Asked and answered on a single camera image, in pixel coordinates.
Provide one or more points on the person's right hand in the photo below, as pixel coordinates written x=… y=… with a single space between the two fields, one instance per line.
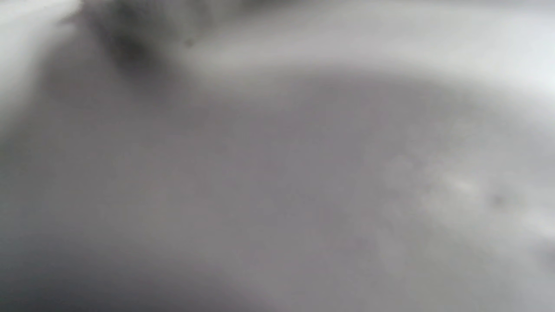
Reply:
x=130 y=39

